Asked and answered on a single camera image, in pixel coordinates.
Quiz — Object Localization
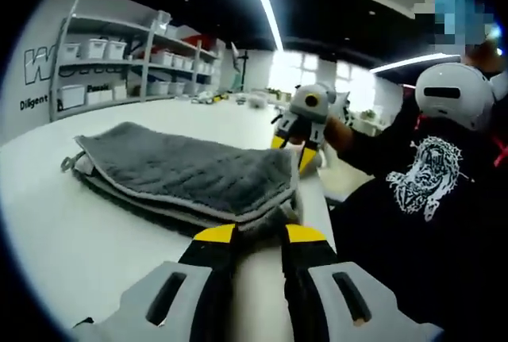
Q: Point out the person's right hand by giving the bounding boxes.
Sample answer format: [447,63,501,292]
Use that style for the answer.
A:
[323,114,356,156]

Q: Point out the white round worn device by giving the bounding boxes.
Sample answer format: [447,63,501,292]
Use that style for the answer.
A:
[414,62,498,132]

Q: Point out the person in black shirt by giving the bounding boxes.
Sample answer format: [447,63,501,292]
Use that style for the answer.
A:
[327,111,508,342]

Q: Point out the yellow and black tool clutter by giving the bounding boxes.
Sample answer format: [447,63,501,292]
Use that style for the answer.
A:
[190,91,232,106]

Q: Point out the short ceiling light strip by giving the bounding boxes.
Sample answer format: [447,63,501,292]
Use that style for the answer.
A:
[371,52,464,75]

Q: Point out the grey metal shelf rack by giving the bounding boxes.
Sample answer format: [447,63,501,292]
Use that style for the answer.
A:
[49,0,225,122]

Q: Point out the grey towel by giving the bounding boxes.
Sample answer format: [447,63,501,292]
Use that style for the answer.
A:
[60,121,306,240]

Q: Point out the red strap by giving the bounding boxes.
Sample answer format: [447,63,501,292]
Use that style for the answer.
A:
[493,135,508,168]

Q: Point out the group of white storage boxes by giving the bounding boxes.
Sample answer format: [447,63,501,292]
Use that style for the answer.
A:
[59,36,221,109]

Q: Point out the black floor stand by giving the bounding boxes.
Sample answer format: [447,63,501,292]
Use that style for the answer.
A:
[231,41,252,92]

